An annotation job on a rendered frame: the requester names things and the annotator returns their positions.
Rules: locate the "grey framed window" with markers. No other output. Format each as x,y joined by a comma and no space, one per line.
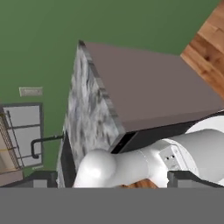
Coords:
27,116

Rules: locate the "brown counter cabinet unit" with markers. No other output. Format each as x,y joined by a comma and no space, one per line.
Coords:
157,87

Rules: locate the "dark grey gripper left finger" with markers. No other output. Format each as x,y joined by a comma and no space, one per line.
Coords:
43,176

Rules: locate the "black tap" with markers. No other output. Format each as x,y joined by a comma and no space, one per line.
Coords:
36,143

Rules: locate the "pale wall socket plate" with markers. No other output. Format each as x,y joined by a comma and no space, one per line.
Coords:
30,91

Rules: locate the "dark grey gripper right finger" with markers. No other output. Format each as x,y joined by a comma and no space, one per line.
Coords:
181,175

